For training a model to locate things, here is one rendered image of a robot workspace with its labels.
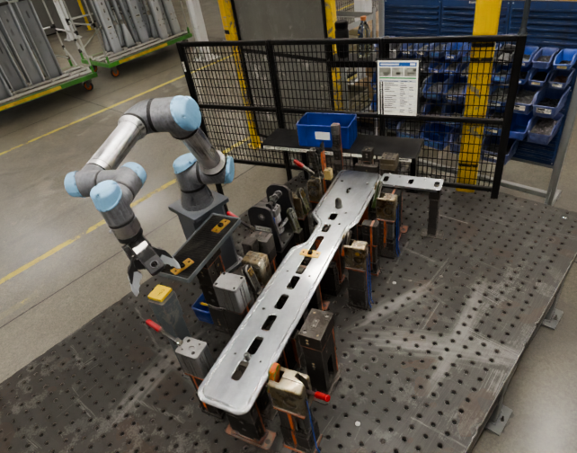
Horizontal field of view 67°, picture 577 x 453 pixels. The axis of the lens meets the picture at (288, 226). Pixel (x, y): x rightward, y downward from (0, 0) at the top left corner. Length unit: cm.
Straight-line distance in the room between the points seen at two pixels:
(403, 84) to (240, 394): 170
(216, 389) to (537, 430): 165
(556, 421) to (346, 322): 119
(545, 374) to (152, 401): 196
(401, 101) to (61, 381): 206
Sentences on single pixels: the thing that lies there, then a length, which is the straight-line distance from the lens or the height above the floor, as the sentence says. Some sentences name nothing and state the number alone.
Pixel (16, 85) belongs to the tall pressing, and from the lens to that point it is 848.
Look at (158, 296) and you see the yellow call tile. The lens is 155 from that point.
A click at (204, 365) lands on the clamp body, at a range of 152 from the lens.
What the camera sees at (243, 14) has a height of 136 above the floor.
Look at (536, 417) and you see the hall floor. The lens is 261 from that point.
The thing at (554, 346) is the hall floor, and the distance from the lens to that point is 290.
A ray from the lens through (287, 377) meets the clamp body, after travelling 134.
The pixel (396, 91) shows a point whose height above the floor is 129.
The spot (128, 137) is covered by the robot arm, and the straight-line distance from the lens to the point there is 152.
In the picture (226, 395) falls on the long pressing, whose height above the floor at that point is 100.
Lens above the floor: 217
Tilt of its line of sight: 37 degrees down
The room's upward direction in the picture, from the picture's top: 10 degrees counter-clockwise
